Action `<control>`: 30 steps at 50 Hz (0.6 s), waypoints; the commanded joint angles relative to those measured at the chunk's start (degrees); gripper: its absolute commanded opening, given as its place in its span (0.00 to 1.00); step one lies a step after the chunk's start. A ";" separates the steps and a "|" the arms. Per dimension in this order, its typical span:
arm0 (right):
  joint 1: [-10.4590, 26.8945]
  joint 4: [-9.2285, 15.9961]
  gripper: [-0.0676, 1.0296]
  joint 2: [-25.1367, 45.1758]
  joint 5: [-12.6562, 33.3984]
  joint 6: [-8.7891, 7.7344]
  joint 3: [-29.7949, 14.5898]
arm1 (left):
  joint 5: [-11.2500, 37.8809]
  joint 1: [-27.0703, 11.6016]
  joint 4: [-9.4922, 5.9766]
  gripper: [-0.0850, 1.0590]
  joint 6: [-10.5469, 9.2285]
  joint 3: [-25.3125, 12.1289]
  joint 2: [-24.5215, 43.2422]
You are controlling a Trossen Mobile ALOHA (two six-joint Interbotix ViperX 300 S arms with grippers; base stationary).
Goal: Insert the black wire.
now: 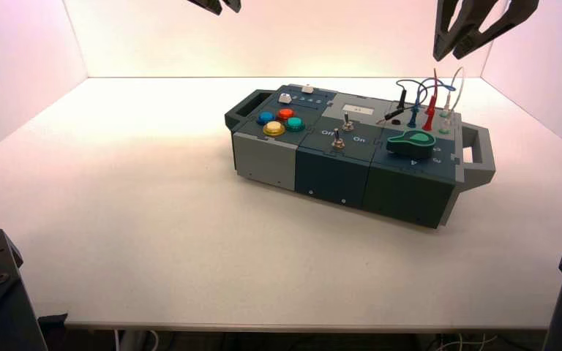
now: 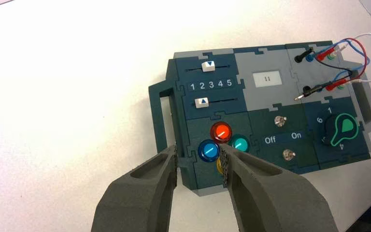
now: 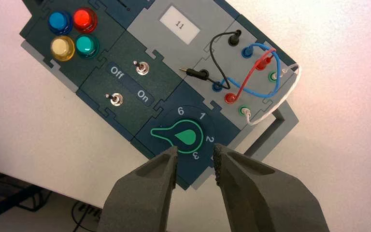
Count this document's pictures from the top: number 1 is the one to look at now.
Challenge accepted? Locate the white table leg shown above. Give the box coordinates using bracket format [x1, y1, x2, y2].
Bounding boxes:
[115, 330, 150, 351]

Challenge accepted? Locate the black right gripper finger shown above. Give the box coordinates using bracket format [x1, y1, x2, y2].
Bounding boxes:
[432, 0, 499, 62]
[453, 0, 540, 60]

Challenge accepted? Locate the black bracket under table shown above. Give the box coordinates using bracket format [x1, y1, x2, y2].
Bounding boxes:
[37, 314, 69, 351]

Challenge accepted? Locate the grey and teal control box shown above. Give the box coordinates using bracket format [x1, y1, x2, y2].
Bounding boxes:
[224, 84, 497, 230]

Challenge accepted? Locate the red banana plug wire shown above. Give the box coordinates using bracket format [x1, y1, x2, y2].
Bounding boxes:
[422, 67, 440, 132]

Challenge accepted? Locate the yellow round push button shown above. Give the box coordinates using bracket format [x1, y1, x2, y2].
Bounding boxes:
[262, 121, 287, 137]

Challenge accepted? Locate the white banana plug wire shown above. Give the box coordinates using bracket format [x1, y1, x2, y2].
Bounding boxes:
[438, 67, 465, 135]

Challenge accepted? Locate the black banana plug wire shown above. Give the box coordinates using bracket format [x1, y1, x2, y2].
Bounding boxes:
[377, 80, 408, 125]

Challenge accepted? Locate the white cable bundle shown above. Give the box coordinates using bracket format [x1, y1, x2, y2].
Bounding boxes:
[428, 333, 503, 351]

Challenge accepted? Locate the green rotary knob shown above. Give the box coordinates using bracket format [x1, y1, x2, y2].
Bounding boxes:
[386, 129, 437, 160]

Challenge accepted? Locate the small grey display panel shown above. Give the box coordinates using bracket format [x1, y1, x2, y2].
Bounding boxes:
[341, 104, 375, 116]

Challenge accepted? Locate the blue banana plug wire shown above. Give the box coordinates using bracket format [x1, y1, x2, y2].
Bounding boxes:
[396, 77, 457, 129]

